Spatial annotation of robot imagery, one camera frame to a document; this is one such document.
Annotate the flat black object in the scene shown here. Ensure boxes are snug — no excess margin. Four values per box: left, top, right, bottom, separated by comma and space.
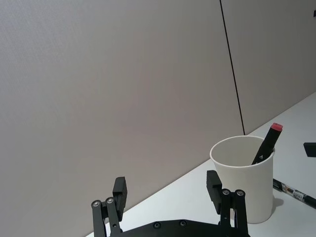
303, 142, 316, 158

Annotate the black pen with label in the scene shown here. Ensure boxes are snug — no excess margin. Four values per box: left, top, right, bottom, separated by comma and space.
273, 178, 316, 203

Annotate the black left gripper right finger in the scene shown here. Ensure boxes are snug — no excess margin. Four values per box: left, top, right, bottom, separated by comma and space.
206, 170, 249, 236

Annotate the white paper cup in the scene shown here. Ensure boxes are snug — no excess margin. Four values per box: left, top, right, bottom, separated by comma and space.
209, 135, 275, 224

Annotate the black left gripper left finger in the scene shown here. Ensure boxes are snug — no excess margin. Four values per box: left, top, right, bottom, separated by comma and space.
90, 176, 128, 237

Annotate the black marker with red cap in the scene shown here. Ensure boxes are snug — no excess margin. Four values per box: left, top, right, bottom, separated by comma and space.
251, 122, 283, 166

